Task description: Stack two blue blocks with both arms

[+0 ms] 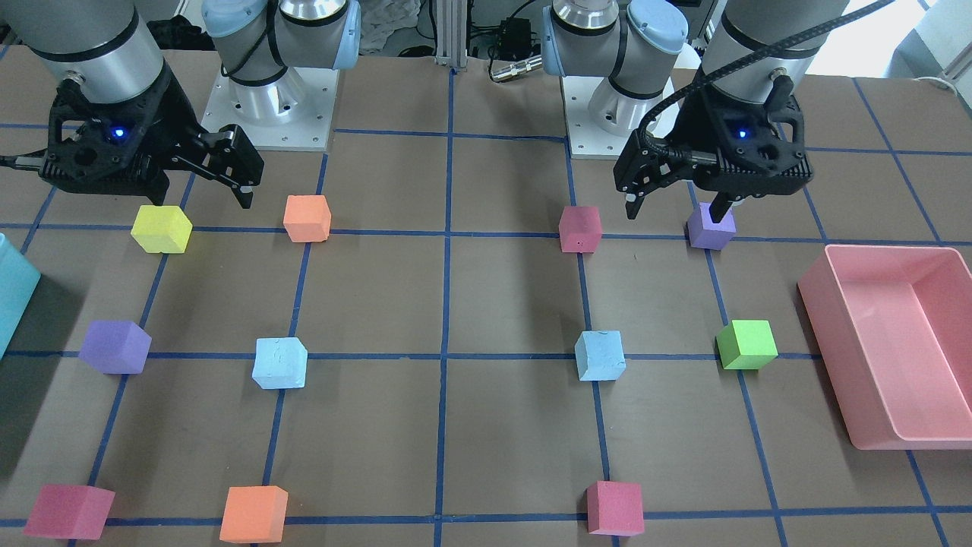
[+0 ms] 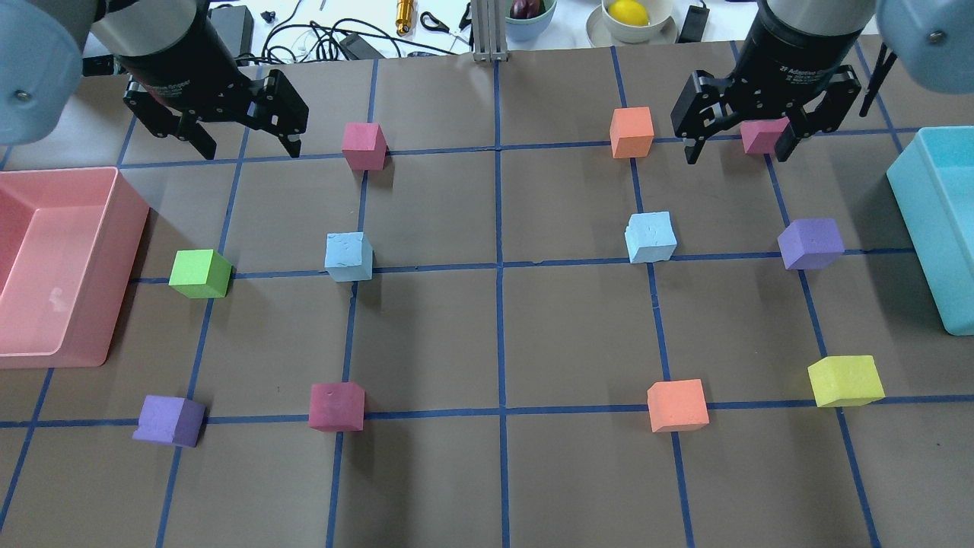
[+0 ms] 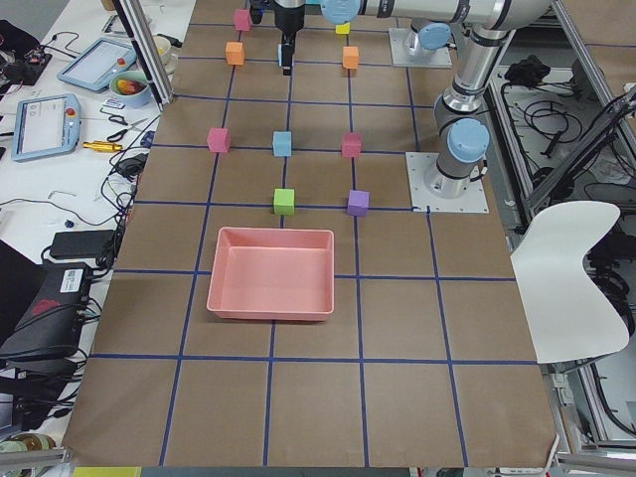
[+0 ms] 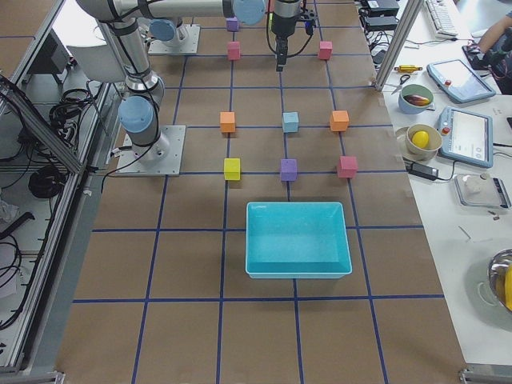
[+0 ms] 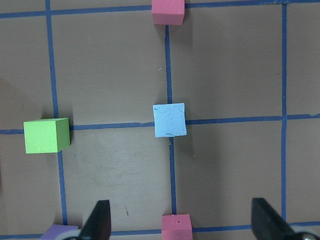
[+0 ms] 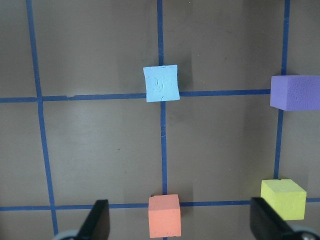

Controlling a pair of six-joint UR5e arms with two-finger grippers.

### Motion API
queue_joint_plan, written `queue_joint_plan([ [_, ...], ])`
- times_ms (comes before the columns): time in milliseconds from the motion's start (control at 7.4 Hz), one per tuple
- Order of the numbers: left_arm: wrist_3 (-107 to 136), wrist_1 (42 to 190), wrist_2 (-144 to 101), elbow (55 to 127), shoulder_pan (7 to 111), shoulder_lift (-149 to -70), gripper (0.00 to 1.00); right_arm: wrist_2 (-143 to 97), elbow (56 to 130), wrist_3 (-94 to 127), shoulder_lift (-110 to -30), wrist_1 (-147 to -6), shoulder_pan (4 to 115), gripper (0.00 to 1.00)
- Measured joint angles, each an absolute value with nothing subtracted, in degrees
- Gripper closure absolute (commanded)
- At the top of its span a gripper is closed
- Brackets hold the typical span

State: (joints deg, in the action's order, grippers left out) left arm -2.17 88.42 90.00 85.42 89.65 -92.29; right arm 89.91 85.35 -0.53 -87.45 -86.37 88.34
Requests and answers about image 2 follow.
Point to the orange block near right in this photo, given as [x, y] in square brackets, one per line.
[677, 406]

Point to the magenta block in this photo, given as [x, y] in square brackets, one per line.
[760, 136]
[337, 407]

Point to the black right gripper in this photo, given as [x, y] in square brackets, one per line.
[787, 52]

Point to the black power adapter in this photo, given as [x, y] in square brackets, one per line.
[234, 25]

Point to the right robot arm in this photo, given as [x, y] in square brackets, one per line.
[932, 39]

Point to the green block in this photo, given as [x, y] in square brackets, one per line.
[200, 274]

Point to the blue bowl with fruit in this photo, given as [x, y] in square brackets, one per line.
[526, 20]

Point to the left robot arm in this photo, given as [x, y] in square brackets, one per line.
[41, 52]

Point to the orange block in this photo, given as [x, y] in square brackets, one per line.
[677, 406]
[631, 132]

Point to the magenta block near left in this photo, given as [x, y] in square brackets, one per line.
[337, 407]

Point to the brass cylinder tool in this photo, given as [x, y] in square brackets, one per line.
[404, 19]

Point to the purple block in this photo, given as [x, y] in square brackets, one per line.
[168, 420]
[810, 243]

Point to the bowl with lemon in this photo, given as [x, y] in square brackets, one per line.
[631, 22]

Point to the orange block far right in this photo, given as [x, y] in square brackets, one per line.
[631, 132]

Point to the cyan plastic bin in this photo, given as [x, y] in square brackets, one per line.
[932, 181]

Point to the purple block near left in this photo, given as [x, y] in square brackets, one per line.
[168, 420]

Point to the light blue block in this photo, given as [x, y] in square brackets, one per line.
[349, 257]
[650, 237]

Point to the pink plastic bin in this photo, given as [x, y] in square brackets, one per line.
[69, 241]

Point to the black scissors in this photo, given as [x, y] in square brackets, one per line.
[432, 24]

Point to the yellow block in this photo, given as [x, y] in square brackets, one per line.
[845, 381]

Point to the purple block right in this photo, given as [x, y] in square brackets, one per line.
[810, 243]

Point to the magenta block far right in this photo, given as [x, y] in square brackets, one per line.
[760, 136]

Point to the aluminium frame post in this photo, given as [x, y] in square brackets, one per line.
[489, 31]

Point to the pink block far left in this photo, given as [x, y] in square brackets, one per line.
[364, 146]

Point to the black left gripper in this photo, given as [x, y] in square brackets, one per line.
[176, 55]

